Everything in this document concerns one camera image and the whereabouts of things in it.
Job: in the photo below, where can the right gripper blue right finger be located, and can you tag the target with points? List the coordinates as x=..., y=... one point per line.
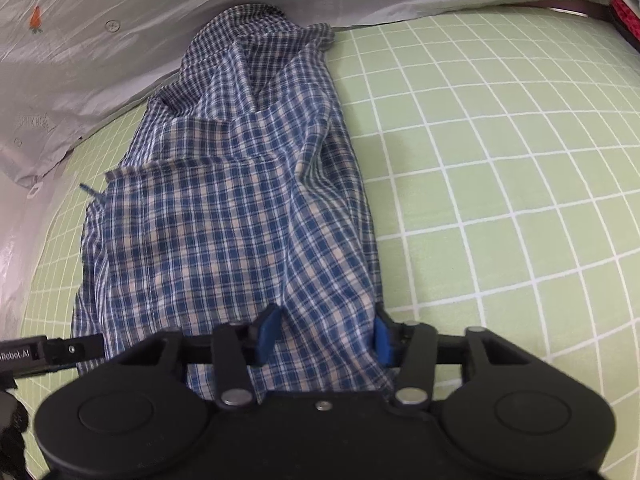
x=410, y=350

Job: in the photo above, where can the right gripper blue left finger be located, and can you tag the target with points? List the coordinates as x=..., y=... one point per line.
x=236, y=348

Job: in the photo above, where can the blue plaid shirt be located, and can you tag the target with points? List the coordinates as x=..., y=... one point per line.
x=240, y=189

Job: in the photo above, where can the green grid bed sheet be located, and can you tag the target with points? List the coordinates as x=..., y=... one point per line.
x=499, y=153

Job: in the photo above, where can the grey carrot print fabric cover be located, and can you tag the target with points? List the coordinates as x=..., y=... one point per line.
x=67, y=66

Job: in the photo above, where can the brown wooden bed frame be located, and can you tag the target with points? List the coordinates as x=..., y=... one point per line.
x=586, y=8

